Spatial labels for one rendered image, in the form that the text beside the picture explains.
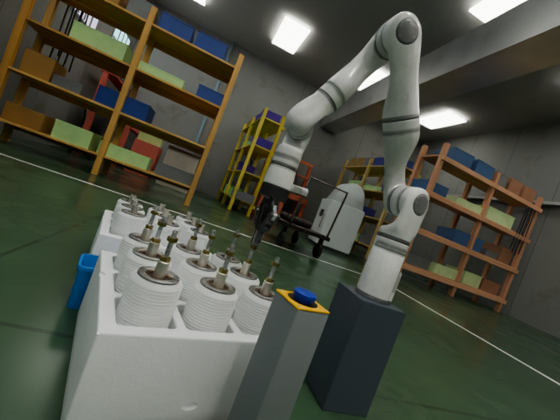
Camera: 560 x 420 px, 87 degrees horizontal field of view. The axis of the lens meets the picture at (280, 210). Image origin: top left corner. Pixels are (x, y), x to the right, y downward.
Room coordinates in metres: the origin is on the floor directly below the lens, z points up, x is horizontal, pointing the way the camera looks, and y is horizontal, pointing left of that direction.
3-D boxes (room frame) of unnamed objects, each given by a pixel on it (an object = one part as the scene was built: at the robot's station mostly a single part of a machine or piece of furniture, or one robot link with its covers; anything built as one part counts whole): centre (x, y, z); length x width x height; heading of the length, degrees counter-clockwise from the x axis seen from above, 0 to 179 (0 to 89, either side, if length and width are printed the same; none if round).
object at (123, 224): (0.99, 0.46, 0.16); 0.10 x 0.10 x 0.18
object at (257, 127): (7.27, 1.16, 1.17); 2.42 x 0.65 x 2.33; 16
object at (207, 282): (0.60, 0.06, 0.25); 0.08 x 0.08 x 0.01
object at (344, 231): (5.50, -1.06, 0.65); 0.73 x 0.62 x 1.30; 104
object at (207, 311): (0.60, 0.06, 0.16); 0.10 x 0.10 x 0.18
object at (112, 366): (0.70, 0.13, 0.09); 0.39 x 0.39 x 0.18; 33
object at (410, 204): (0.83, -0.33, 0.54); 0.09 x 0.09 x 0.17; 29
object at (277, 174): (0.77, 0.01, 0.52); 0.11 x 0.09 x 0.06; 114
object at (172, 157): (6.96, 2.45, 0.40); 2.30 x 0.74 x 0.80; 16
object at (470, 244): (5.64, -3.43, 1.26); 2.82 x 0.74 x 2.52; 106
